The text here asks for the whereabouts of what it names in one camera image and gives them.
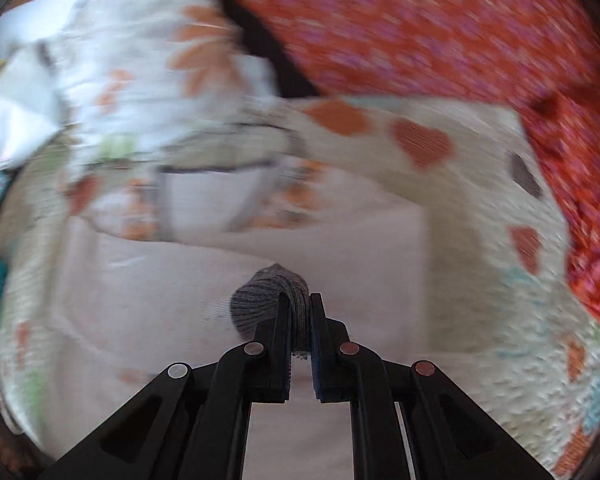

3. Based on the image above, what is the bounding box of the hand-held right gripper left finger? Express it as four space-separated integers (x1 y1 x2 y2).
37 292 293 480

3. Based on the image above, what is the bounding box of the red floral cloth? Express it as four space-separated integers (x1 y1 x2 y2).
215 0 600 327

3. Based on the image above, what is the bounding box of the white floral pillow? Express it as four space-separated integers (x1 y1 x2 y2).
10 0 283 173

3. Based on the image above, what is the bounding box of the heart print quilted blanket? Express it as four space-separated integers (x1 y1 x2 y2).
0 95 600 480

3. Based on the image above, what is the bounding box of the white paper bag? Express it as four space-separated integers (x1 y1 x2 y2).
0 0 88 177

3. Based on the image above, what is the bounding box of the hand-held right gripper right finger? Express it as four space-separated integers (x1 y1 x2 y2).
310 292 556 480

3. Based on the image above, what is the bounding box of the pale pink printed garment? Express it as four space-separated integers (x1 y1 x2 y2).
60 162 431 480

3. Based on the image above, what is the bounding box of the grey knitted sock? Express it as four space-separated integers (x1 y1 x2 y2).
229 263 312 357

